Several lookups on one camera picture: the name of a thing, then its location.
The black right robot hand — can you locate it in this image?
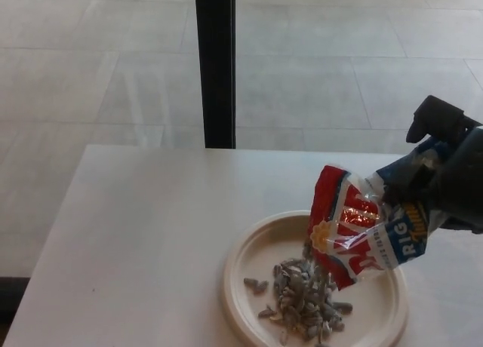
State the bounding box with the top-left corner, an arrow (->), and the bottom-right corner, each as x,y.
379,95 -> 483,235

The red white blue seed bag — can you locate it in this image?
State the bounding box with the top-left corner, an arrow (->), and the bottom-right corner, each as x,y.
306,137 -> 454,292

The grey sunflower seeds pile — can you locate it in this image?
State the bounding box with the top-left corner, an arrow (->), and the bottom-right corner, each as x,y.
243,239 -> 354,345

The round cream paper plate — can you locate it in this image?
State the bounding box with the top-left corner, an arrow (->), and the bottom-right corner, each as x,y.
221,210 -> 410,347

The black vertical window post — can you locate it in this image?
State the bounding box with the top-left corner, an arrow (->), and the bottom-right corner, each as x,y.
194,0 -> 237,149

